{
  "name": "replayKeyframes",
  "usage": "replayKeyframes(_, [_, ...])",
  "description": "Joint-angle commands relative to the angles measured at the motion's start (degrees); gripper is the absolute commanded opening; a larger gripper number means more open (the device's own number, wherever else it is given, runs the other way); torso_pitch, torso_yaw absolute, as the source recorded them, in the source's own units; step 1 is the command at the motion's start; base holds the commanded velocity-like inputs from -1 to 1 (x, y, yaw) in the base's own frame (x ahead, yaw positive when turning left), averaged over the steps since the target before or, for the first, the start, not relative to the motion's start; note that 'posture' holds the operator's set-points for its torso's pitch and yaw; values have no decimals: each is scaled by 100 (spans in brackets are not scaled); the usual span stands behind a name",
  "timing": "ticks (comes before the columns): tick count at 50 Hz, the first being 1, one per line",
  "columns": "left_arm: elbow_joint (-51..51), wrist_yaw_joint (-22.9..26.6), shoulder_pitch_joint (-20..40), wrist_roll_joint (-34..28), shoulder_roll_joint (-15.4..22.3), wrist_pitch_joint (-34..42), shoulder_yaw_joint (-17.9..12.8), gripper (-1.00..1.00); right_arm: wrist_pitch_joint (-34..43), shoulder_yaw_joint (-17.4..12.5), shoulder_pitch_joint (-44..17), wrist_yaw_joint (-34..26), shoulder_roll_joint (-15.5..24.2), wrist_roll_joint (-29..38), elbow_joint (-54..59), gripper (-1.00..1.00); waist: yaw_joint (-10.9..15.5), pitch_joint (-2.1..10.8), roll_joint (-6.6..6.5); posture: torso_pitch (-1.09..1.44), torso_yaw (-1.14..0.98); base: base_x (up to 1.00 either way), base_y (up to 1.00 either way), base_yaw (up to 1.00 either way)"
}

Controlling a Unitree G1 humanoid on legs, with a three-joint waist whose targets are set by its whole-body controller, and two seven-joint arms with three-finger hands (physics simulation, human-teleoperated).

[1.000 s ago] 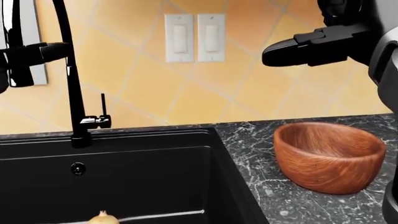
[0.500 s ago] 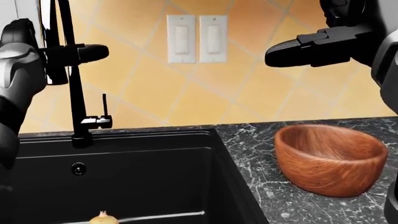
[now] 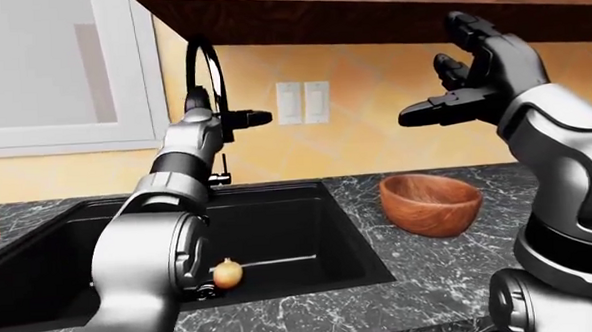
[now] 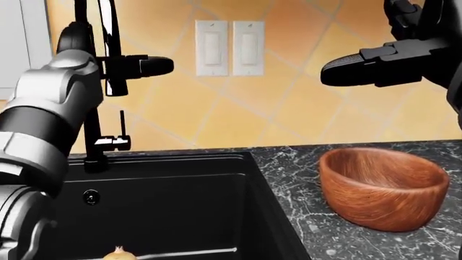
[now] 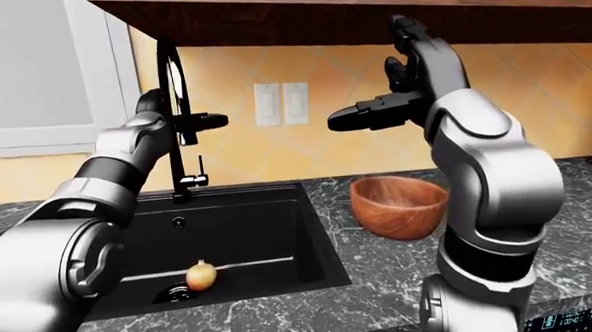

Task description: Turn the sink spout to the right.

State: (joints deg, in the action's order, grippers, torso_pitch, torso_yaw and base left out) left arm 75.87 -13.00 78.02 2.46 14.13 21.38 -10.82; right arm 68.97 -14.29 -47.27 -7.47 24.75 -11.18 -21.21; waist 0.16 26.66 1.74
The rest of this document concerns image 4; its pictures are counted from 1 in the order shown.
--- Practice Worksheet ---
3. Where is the brown wooden bowl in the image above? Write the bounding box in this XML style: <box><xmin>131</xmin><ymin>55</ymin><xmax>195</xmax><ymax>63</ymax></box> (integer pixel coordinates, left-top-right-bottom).
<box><xmin>318</xmin><ymin>147</ymin><xmax>450</xmax><ymax>233</ymax></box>

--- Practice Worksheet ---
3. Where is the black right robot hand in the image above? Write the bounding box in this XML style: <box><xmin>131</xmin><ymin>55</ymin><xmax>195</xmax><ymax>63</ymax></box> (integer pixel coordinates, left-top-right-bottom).
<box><xmin>320</xmin><ymin>0</ymin><xmax>462</xmax><ymax>89</ymax></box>

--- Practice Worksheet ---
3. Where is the yellow onion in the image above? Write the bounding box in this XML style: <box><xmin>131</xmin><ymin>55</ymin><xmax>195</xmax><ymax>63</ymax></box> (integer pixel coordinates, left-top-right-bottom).
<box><xmin>102</xmin><ymin>245</ymin><xmax>139</xmax><ymax>260</ymax></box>

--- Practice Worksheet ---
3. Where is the round black sink overflow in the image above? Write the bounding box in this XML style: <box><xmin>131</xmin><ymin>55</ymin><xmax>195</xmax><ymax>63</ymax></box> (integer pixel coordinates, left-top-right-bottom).
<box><xmin>82</xmin><ymin>188</ymin><xmax>101</xmax><ymax>206</ymax></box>

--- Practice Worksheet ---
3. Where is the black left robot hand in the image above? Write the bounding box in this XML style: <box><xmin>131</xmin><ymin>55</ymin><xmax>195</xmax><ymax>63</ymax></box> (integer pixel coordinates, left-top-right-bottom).
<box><xmin>56</xmin><ymin>21</ymin><xmax>175</xmax><ymax>80</ymax></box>

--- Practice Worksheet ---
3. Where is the black sink basin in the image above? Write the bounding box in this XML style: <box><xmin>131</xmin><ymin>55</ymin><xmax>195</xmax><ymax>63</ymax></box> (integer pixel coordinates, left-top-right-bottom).
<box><xmin>43</xmin><ymin>150</ymin><xmax>312</xmax><ymax>260</ymax></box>

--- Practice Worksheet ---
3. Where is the white wall cabinet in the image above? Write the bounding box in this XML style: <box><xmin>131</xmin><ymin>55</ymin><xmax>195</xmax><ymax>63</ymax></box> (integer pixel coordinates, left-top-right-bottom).
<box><xmin>0</xmin><ymin>0</ymin><xmax>54</xmax><ymax>102</ymax></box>

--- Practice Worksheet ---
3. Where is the white wall light switch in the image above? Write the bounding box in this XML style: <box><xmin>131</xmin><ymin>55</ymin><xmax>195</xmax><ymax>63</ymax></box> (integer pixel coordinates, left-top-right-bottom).
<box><xmin>232</xmin><ymin>20</ymin><xmax>266</xmax><ymax>77</ymax></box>
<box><xmin>194</xmin><ymin>19</ymin><xmax>230</xmax><ymax>78</ymax></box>

